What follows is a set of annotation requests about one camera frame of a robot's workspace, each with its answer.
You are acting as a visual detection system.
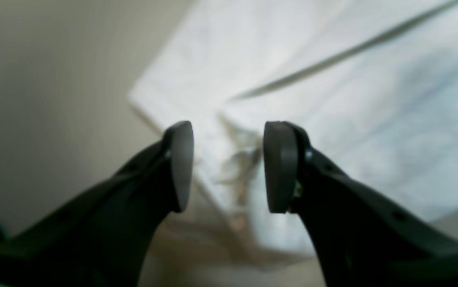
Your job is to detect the white printed T-shirt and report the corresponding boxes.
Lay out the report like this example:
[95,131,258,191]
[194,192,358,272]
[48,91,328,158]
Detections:
[129,0,458,265]

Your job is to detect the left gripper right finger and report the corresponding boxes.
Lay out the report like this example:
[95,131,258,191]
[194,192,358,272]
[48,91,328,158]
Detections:
[262,121,458,287]

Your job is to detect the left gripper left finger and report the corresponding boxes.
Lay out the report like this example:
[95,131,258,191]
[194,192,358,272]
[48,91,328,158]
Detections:
[0,121,194,287]

